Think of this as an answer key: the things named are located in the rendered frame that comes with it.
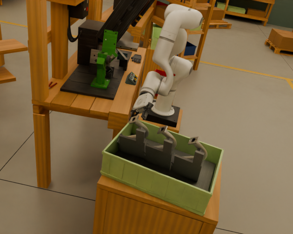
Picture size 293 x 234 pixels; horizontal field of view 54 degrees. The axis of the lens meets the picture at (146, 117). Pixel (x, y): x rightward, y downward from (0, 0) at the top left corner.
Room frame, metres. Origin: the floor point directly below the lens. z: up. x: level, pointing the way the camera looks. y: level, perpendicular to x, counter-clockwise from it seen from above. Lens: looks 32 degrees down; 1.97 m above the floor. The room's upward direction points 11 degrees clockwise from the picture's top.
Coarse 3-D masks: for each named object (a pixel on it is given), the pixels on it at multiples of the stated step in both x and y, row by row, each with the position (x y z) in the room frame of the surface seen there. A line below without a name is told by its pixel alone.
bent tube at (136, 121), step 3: (132, 117) 1.27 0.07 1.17; (135, 117) 1.26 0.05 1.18; (138, 117) 1.25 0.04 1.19; (132, 120) 1.26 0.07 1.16; (135, 120) 1.23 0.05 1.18; (138, 120) 1.26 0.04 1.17; (129, 123) 1.25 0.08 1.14; (135, 123) 1.24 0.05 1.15; (138, 123) 1.25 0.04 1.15; (141, 123) 1.26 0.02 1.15; (138, 126) 1.25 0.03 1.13; (141, 126) 1.25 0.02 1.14; (144, 126) 1.26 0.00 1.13; (144, 129) 1.26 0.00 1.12; (147, 129) 1.27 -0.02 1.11; (147, 132) 1.27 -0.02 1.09; (132, 135) 1.35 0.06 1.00; (135, 135) 1.33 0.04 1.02; (147, 135) 1.28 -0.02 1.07
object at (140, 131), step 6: (138, 132) 1.22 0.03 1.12; (144, 132) 1.21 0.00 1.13; (120, 138) 1.29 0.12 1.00; (126, 138) 1.28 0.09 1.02; (132, 138) 1.28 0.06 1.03; (138, 138) 1.25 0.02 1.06; (144, 138) 1.25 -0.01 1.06; (120, 144) 1.33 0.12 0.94; (126, 144) 1.31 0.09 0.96; (132, 144) 1.30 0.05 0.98; (138, 144) 1.28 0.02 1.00; (144, 144) 1.27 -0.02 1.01; (120, 150) 1.36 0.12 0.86; (126, 150) 1.34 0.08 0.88; (132, 150) 1.33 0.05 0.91; (138, 150) 1.31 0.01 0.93; (144, 150) 1.30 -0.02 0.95; (138, 156) 1.35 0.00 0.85
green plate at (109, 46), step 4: (104, 32) 2.38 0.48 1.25; (108, 32) 2.38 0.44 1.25; (112, 32) 2.38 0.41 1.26; (116, 32) 2.39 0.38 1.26; (104, 36) 2.37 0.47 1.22; (108, 36) 2.38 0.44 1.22; (112, 36) 2.38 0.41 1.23; (116, 36) 2.38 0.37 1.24; (104, 40) 2.36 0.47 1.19; (108, 40) 2.37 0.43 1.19; (112, 40) 2.37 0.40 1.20; (116, 40) 2.37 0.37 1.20; (104, 44) 2.36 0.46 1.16; (108, 44) 2.36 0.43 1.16; (112, 44) 2.36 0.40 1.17; (104, 48) 2.35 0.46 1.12; (108, 48) 2.35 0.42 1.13; (112, 48) 2.35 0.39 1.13; (108, 52) 2.34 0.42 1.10; (112, 52) 2.34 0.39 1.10
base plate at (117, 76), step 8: (128, 56) 2.86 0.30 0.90; (112, 64) 2.58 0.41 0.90; (80, 72) 2.26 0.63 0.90; (88, 72) 2.29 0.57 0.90; (120, 72) 2.42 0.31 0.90; (72, 80) 2.09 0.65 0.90; (80, 80) 2.11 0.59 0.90; (88, 80) 2.14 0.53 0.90; (112, 80) 2.22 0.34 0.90; (120, 80) 2.25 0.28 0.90; (64, 88) 1.93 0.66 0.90; (72, 88) 1.96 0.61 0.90; (80, 88) 1.98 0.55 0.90; (88, 88) 2.00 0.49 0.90; (96, 88) 2.03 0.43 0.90; (112, 88) 2.08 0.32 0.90; (96, 96) 1.92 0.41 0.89; (104, 96) 1.93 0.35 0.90; (112, 96) 1.95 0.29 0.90
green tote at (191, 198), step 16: (128, 128) 1.52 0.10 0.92; (112, 144) 1.30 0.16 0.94; (192, 144) 1.48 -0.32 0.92; (208, 144) 1.46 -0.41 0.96; (112, 160) 1.19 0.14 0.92; (208, 160) 1.44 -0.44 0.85; (112, 176) 1.18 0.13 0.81; (128, 176) 1.16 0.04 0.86; (144, 176) 1.14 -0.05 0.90; (160, 176) 1.11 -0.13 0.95; (160, 192) 1.11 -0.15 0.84; (176, 192) 1.09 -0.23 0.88; (192, 192) 1.07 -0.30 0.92; (208, 192) 1.05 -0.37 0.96; (192, 208) 1.06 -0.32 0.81
